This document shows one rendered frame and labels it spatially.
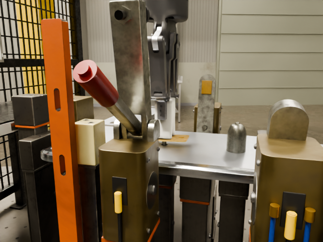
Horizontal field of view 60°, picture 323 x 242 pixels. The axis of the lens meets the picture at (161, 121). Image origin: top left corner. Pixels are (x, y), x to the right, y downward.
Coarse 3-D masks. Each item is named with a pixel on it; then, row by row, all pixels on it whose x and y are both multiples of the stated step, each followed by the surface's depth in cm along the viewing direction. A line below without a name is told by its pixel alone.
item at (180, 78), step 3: (180, 75) 528; (180, 78) 523; (180, 81) 508; (180, 84) 512; (180, 87) 513; (180, 90) 514; (180, 93) 515; (150, 96) 513; (180, 96) 517; (153, 102) 643; (153, 105) 602; (177, 111) 528
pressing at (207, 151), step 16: (112, 128) 63; (160, 144) 51; (176, 144) 51; (192, 144) 51; (208, 144) 51; (224, 144) 51; (320, 144) 51; (48, 160) 46; (160, 160) 42; (176, 160) 43; (192, 160) 43; (208, 160) 43; (224, 160) 43; (240, 160) 43; (192, 176) 40; (208, 176) 39; (224, 176) 38; (240, 176) 38
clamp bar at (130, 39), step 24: (120, 0) 30; (120, 24) 31; (144, 24) 32; (120, 48) 32; (144, 48) 32; (120, 72) 33; (144, 72) 33; (120, 96) 34; (144, 96) 33; (144, 120) 35
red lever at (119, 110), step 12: (84, 60) 24; (84, 72) 23; (96, 72) 23; (84, 84) 23; (96, 84) 24; (108, 84) 25; (96, 96) 25; (108, 96) 26; (108, 108) 29; (120, 108) 29; (120, 120) 32; (132, 120) 32; (132, 132) 35
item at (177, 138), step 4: (172, 136) 51; (176, 136) 51; (180, 136) 51; (184, 136) 50; (188, 136) 50; (160, 140) 49; (164, 140) 49; (168, 140) 49; (172, 140) 49; (176, 140) 48; (180, 140) 48; (184, 140) 48
